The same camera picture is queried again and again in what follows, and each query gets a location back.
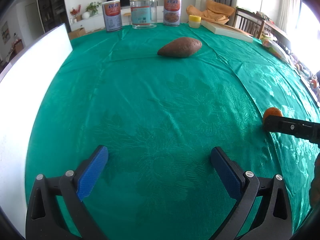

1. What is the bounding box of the black glass cabinet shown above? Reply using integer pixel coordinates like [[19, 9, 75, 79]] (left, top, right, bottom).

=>
[[37, 0, 71, 33]]

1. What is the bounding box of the brown cardboard carton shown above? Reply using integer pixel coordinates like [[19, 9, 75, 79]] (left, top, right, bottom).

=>
[[68, 28, 86, 40]]

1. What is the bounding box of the red flower vase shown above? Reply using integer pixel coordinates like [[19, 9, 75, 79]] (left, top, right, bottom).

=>
[[70, 4, 81, 23]]

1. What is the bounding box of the wooden dining chair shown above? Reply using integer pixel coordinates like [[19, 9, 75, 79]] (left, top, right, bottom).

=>
[[233, 7, 265, 39]]

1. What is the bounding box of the plastic snack bag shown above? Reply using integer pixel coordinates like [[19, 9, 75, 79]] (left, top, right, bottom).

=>
[[261, 38, 290, 63]]

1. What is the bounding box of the orange lounge chair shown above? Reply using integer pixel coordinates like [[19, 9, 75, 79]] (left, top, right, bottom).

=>
[[186, 0, 235, 24]]

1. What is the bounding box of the person's right hand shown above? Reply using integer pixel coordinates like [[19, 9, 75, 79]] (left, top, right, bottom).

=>
[[309, 154, 320, 208]]

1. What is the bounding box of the white book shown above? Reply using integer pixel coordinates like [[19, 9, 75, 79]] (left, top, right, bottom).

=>
[[201, 20, 253, 43]]

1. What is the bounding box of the white cardboard box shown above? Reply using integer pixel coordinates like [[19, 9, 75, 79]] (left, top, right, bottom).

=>
[[1, 24, 73, 235]]

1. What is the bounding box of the small yellow-lid jar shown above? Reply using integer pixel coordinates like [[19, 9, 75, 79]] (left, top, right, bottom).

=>
[[188, 15, 201, 28]]

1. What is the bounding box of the left printed tin can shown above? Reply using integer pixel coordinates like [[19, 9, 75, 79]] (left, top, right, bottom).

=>
[[101, 0, 123, 32]]

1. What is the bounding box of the clear plastic jar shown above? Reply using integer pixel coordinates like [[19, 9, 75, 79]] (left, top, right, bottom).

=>
[[130, 0, 157, 29]]

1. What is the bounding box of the printed tin can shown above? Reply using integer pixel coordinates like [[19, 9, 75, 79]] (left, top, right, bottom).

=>
[[101, 0, 123, 32], [163, 0, 182, 27]]

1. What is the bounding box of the right printed tin can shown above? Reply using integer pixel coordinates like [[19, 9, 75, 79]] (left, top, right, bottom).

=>
[[163, 0, 182, 27]]

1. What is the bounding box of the green satin tablecloth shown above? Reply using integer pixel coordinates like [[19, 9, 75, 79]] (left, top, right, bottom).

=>
[[25, 24, 319, 239]]

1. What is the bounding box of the long brown sweet potato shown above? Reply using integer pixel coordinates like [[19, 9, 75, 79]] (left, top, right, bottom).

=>
[[157, 37, 202, 58]]

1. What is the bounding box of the white tv cabinet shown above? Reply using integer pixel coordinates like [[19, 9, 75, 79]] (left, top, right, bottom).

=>
[[71, 10, 131, 33]]

